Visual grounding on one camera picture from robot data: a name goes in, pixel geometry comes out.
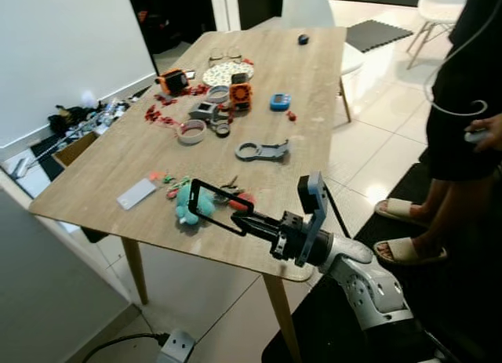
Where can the white tape roll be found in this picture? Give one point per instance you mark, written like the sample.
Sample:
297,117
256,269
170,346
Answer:
191,141

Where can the grey power strip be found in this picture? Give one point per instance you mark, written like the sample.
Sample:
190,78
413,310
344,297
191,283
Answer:
176,349

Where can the small blue device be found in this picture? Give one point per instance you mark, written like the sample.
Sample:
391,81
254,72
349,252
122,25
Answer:
280,102

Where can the person's hand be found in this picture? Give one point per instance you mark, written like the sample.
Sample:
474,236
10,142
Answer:
494,132

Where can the grey tape roll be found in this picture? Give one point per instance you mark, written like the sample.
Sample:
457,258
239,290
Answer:
217,99

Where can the orange black cube device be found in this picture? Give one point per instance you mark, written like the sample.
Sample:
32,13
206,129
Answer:
240,95

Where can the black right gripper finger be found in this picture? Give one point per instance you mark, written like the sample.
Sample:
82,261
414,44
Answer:
255,219
257,232

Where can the small red plastic piece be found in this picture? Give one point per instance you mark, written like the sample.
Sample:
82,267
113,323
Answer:
291,114

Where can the person in black clothes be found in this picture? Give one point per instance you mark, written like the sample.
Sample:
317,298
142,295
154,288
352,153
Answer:
455,151

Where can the orange black flat device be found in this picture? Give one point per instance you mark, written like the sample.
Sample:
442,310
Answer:
172,81

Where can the thin-framed glasses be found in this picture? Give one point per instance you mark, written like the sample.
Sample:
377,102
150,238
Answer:
226,56

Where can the black bag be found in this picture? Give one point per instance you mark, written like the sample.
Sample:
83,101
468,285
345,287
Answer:
67,120

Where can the black rectangular key loop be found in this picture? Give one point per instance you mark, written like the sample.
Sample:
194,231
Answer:
190,197

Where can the pink orange small charm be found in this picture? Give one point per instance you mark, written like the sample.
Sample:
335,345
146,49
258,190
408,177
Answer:
157,177

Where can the large black floor rug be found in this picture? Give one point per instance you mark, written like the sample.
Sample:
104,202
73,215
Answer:
471,316

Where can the brown cardboard box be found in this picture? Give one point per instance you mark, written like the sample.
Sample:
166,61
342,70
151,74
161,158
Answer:
74,147

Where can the light wooden table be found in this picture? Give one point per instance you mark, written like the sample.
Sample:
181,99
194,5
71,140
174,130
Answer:
157,161

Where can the round patterned plate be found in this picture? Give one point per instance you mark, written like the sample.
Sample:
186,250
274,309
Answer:
222,72

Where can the silver keys bunch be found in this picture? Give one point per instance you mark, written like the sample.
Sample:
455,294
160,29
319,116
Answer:
230,186

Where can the small black round object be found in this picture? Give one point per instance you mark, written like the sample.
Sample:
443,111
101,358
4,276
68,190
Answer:
303,39

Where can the green red small charm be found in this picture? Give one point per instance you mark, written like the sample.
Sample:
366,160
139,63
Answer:
174,189

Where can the grey handheld controller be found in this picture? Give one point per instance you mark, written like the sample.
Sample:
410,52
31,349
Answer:
473,135

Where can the beige slipper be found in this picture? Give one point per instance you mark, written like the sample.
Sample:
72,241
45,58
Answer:
404,253
396,212

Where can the white card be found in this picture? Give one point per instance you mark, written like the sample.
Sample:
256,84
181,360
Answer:
137,194

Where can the black foam floor mat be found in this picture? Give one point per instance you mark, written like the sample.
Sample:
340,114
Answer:
376,35

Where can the grey plastic gadget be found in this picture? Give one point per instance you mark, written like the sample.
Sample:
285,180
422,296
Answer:
205,110

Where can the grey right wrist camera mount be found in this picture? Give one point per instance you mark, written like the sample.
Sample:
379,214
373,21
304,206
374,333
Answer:
315,214

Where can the white chair wooden legs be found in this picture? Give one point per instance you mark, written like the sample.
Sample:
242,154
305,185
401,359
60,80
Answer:
439,2
306,6

